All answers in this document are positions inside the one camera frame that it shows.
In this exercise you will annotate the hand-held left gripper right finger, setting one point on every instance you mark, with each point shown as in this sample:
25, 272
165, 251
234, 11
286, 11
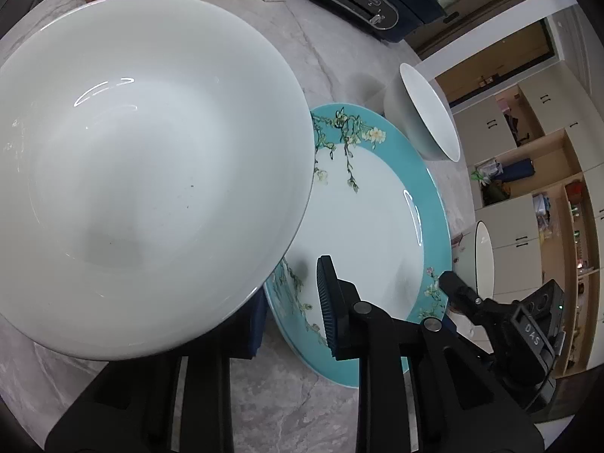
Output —
325, 302

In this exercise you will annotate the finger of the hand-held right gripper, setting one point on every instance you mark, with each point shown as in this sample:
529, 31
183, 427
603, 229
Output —
465, 295

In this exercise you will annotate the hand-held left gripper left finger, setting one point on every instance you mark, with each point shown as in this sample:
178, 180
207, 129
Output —
253, 335

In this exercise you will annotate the brown-rimmed white bowl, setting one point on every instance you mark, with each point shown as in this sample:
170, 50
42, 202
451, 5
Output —
483, 264

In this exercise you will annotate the teal floral plate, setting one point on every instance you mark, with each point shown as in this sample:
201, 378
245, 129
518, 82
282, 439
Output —
377, 226

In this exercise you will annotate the small white bowl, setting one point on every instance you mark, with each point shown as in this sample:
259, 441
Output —
406, 108

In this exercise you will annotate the large white bowl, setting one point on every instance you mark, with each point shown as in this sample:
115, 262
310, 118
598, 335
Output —
141, 174

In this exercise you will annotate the white and wood shelf cabinet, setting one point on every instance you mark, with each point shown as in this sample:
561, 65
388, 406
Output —
514, 222

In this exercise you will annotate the blue bag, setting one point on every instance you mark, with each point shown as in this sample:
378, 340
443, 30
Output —
516, 171

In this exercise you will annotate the brown wooden door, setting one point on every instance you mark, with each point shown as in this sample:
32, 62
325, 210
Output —
500, 61

